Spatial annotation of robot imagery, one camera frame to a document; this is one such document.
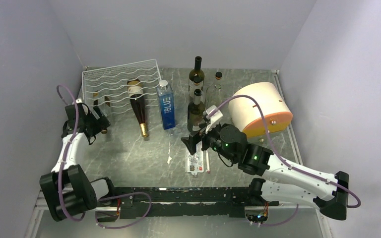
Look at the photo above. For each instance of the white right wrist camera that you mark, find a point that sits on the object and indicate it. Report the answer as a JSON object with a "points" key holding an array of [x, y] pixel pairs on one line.
{"points": [[213, 117]]}

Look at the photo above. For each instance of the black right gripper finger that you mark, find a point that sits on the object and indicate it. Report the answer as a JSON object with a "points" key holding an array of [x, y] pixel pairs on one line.
{"points": [[190, 142], [197, 137]]}

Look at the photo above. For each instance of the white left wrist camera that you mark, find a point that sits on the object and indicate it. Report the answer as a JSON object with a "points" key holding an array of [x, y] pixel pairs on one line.
{"points": [[82, 105]]}

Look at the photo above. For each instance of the dark green labelled wine bottle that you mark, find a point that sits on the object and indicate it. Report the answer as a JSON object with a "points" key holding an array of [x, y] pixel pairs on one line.
{"points": [[197, 71]]}

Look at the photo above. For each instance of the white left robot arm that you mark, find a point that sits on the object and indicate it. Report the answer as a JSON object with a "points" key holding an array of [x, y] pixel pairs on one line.
{"points": [[66, 187]]}

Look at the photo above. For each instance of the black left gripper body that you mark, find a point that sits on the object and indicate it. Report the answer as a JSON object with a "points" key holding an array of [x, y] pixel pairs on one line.
{"points": [[91, 120]]}

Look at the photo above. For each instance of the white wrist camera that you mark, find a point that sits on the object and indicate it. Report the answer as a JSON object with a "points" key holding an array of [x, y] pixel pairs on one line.
{"points": [[213, 117], [82, 105]]}

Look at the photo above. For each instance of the cream cylindrical drum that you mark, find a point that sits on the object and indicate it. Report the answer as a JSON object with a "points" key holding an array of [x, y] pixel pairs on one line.
{"points": [[268, 112]]}

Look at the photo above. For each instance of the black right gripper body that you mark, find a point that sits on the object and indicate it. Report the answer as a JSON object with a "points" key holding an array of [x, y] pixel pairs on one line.
{"points": [[212, 139]]}

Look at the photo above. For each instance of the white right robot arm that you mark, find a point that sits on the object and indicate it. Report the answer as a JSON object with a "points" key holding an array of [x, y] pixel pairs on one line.
{"points": [[296, 183]]}

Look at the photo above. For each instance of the blue wine bottle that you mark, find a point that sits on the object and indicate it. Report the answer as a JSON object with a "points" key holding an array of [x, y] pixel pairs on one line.
{"points": [[166, 104]]}

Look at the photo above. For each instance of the brown bottle gold foil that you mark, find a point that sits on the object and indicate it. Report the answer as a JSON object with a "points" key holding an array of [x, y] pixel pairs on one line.
{"points": [[137, 102]]}

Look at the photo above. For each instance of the clear bottle with cork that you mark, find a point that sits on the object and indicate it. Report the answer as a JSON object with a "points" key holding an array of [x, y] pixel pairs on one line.
{"points": [[195, 83]]}

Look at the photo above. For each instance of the white pen red tip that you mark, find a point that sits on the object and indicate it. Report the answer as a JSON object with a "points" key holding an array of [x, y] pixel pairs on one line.
{"points": [[207, 162]]}

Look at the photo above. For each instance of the dark bottle silver neck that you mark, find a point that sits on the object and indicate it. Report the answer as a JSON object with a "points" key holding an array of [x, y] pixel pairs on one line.
{"points": [[196, 108]]}

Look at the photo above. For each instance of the printed card package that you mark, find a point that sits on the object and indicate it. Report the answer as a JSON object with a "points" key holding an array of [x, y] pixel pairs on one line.
{"points": [[194, 164]]}

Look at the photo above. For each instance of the aluminium frame rail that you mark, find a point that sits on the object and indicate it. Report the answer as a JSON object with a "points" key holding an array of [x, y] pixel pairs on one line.
{"points": [[41, 224]]}

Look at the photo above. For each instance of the white wire wine rack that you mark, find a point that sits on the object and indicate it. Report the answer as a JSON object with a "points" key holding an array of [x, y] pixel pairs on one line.
{"points": [[107, 87]]}

